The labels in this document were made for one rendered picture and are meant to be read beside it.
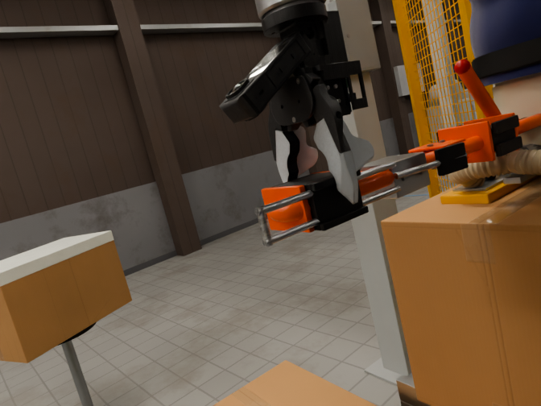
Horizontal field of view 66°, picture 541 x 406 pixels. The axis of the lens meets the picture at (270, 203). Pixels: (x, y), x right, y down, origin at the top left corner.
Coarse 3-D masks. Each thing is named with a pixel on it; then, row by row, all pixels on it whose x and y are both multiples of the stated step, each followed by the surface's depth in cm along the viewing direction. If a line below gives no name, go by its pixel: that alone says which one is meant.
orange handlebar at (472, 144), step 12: (528, 120) 70; (540, 120) 71; (432, 144) 59; (444, 144) 57; (468, 144) 59; (480, 144) 61; (432, 156) 55; (468, 156) 59; (432, 168) 60; (360, 180) 48; (372, 180) 48; (384, 180) 49; (372, 192) 49; (276, 216) 44; (288, 216) 43; (300, 216) 43
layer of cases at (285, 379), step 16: (272, 368) 140; (288, 368) 137; (256, 384) 133; (272, 384) 130; (288, 384) 128; (304, 384) 126; (320, 384) 124; (224, 400) 128; (240, 400) 126; (256, 400) 124; (272, 400) 122; (288, 400) 121; (304, 400) 119; (320, 400) 117; (336, 400) 115; (352, 400) 114
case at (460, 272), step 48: (528, 192) 78; (384, 240) 84; (432, 240) 74; (480, 240) 67; (528, 240) 61; (432, 288) 77; (480, 288) 70; (528, 288) 63; (432, 336) 81; (480, 336) 72; (528, 336) 65; (432, 384) 84; (480, 384) 75; (528, 384) 67
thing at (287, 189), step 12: (300, 180) 47; (312, 180) 44; (264, 192) 48; (276, 192) 46; (288, 192) 44; (300, 192) 42; (264, 204) 49; (300, 204) 43; (312, 216) 43; (276, 228) 48; (288, 228) 46; (312, 228) 43
